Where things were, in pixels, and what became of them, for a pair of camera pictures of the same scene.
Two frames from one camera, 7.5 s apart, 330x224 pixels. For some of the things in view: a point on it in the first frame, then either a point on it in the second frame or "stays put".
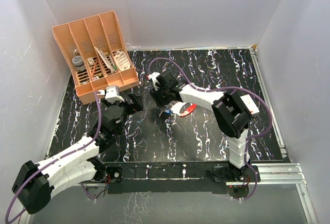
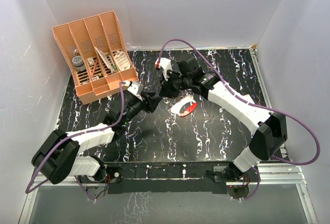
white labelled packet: x=122 y=61 stays put
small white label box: x=91 y=61 stays put
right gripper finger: x=172 y=103 -> x=175 y=93
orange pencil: x=94 y=68 stays put
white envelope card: x=105 y=59 stays put
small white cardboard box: x=249 y=104 stays put
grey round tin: x=78 y=62 stays put
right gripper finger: x=162 y=109 -> x=166 y=88
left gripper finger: x=138 y=106 -> x=153 y=102
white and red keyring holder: x=183 y=108 stays put
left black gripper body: x=128 y=109 -> x=146 y=99
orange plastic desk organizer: x=96 y=51 stays put
